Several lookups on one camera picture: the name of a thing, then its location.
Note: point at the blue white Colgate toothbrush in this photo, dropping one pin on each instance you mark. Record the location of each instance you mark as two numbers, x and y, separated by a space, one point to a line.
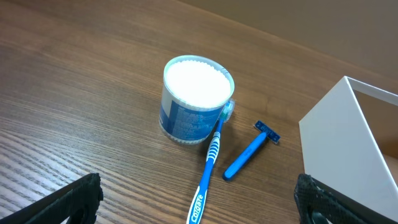
197 206

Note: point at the cotton swab tub blue label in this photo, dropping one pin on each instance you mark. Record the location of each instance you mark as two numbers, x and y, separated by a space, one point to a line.
194 93

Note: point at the blue disposable razor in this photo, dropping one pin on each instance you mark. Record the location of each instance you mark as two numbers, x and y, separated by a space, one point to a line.
265 133

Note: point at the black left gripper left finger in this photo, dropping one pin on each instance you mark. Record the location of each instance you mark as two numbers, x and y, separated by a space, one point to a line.
76 203

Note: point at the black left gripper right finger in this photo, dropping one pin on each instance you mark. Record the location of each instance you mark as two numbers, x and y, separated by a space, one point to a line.
316 205

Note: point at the white square open box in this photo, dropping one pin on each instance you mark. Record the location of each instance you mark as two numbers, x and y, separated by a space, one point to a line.
349 143

